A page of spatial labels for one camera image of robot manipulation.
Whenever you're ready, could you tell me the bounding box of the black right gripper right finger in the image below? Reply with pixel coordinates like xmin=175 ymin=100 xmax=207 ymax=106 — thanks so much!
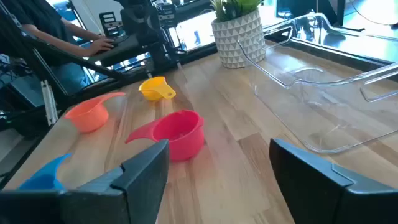
xmin=269 ymin=138 xmax=398 ymax=224

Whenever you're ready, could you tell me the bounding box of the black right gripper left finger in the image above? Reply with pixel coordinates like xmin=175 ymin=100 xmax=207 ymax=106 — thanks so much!
xmin=0 ymin=139 xmax=170 ymax=224

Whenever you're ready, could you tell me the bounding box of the blue measuring cup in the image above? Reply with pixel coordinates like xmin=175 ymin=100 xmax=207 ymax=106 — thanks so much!
xmin=18 ymin=152 xmax=73 ymax=191

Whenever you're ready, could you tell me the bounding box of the yellow measuring cup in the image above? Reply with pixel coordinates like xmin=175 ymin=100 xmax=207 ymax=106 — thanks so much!
xmin=138 ymin=76 xmax=177 ymax=101

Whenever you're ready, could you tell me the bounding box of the orange measuring cup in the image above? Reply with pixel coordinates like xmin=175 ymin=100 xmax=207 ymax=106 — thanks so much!
xmin=64 ymin=91 xmax=126 ymax=134

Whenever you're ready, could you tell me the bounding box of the red measuring cup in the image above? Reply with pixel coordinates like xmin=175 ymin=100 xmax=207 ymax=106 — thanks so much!
xmin=125 ymin=109 xmax=205 ymax=162

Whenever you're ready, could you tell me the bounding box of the clear plastic basket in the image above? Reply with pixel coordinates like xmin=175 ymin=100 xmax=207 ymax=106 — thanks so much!
xmin=238 ymin=12 xmax=398 ymax=154

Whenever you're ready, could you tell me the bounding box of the succulent in white patterned pot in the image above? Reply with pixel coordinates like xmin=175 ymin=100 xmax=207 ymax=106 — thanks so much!
xmin=210 ymin=0 xmax=267 ymax=69

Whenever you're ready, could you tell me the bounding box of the person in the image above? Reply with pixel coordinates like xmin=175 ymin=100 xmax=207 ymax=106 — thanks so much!
xmin=0 ymin=0 xmax=115 ymax=94

